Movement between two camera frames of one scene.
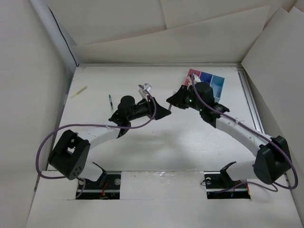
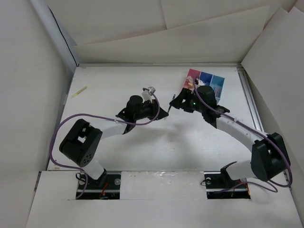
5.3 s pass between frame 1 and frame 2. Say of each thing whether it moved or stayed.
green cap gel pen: moved
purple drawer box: stayed
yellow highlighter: stayed
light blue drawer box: stayed
